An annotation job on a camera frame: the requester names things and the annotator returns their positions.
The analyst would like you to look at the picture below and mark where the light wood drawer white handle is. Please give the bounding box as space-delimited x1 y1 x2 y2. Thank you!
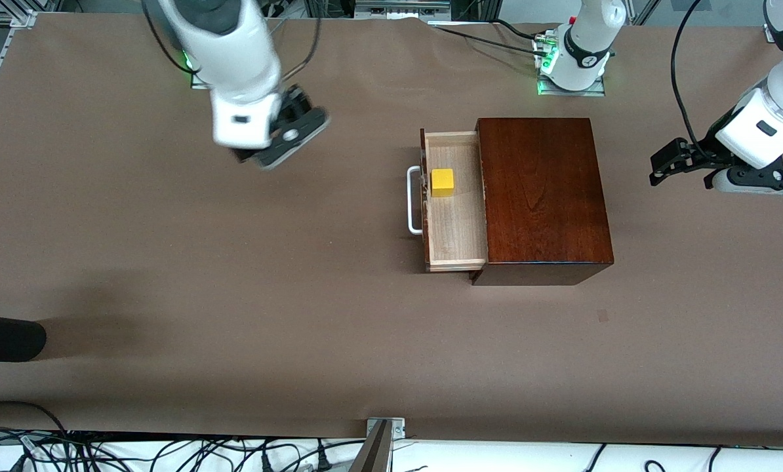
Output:
407 128 488 273

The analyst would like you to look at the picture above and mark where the dark brown wooden cabinet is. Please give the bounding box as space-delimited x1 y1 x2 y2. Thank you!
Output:
468 118 614 286

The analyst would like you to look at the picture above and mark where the grey electronics box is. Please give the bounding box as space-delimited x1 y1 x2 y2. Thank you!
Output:
354 0 451 17

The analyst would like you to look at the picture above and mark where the brown paper table cover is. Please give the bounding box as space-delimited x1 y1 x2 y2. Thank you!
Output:
0 13 783 450

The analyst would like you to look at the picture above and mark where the black cylinder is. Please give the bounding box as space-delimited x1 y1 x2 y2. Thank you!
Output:
0 313 47 363

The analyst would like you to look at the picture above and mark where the white foam sheet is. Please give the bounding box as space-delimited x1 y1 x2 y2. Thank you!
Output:
0 429 783 472

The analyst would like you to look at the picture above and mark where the thick black gripper cable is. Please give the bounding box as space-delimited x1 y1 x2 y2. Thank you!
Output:
280 18 321 85

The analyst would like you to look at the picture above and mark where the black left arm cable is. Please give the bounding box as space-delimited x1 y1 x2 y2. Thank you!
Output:
670 0 706 161

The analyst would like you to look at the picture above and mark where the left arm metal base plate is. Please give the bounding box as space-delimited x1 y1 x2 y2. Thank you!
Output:
537 73 606 97

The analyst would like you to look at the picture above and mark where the black looping cable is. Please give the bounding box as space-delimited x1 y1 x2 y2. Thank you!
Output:
142 0 193 70

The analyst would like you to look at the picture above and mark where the black table cable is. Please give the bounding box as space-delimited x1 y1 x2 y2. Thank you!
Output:
431 24 543 56
490 18 550 40

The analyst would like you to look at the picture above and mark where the silver metal bracket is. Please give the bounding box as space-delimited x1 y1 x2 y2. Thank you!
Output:
367 417 407 439

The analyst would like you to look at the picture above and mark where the dark metal post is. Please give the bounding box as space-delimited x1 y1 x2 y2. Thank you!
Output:
348 420 392 472

